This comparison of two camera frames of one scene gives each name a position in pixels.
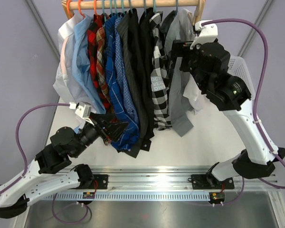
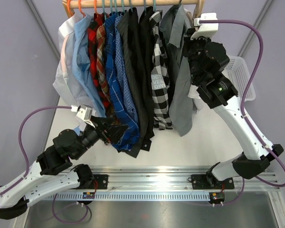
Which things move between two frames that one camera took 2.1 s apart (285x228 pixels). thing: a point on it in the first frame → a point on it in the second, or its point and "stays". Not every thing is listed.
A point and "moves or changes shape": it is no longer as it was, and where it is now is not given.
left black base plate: [100, 182] stays
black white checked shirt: [160, 79] stays
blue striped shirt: [128, 139] stays
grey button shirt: [181, 28] moves or changes shape
